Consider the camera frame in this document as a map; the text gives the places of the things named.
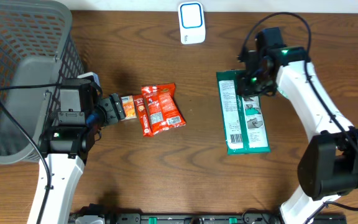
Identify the orange Kleenex tissue pack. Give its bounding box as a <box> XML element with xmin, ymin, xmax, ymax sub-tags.
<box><xmin>121</xmin><ymin>95</ymin><xmax>137</xmax><ymax>120</ymax></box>

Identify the red candy bar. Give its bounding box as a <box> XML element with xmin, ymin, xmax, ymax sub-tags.
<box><xmin>133</xmin><ymin>95</ymin><xmax>154</xmax><ymax>137</ymax></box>

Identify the green 3M gloves package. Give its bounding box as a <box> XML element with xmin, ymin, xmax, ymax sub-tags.
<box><xmin>216</xmin><ymin>70</ymin><xmax>271</xmax><ymax>155</ymax></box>

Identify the red snack bag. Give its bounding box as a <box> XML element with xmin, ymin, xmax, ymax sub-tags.
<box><xmin>141</xmin><ymin>83</ymin><xmax>186</xmax><ymax>135</ymax></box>

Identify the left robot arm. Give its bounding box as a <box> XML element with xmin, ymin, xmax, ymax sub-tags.
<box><xmin>28</xmin><ymin>72</ymin><xmax>125</xmax><ymax>223</ymax></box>

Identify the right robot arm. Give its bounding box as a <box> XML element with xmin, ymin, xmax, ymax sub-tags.
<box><xmin>237</xmin><ymin>27</ymin><xmax>358</xmax><ymax>223</ymax></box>

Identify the white barcode scanner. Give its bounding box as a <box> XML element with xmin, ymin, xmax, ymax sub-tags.
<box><xmin>178</xmin><ymin>1</ymin><xmax>206</xmax><ymax>45</ymax></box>

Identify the grey plastic mesh basket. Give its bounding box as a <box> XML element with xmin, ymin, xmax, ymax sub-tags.
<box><xmin>0</xmin><ymin>1</ymin><xmax>84</xmax><ymax>164</ymax></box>

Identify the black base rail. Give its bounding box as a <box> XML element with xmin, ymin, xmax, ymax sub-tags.
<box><xmin>68</xmin><ymin>203</ymin><xmax>348</xmax><ymax>224</ymax></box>

